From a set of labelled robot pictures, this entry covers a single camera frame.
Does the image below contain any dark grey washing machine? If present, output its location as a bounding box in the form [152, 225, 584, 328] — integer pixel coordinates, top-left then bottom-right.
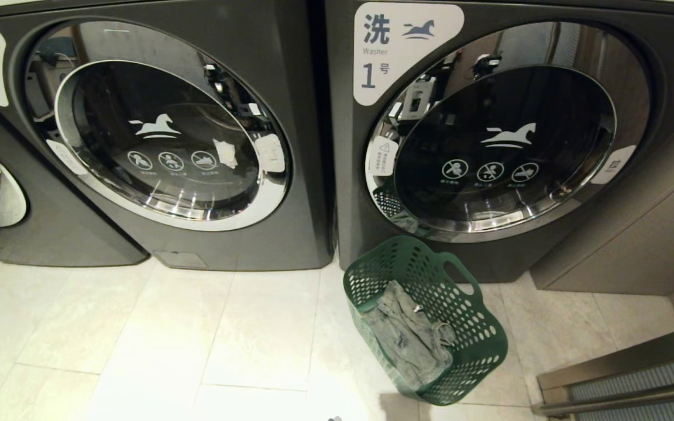
[325, 0, 674, 284]
[0, 0, 335, 271]
[0, 82, 149, 267]

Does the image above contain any green plastic laundry basket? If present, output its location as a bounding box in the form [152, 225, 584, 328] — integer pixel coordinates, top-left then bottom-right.
[343, 235, 508, 406]

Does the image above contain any grey denim garment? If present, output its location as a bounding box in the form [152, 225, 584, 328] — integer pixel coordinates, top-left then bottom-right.
[361, 279, 456, 392]

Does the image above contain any metal sliding door track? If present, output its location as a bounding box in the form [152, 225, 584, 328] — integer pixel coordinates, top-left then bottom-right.
[531, 319, 674, 421]

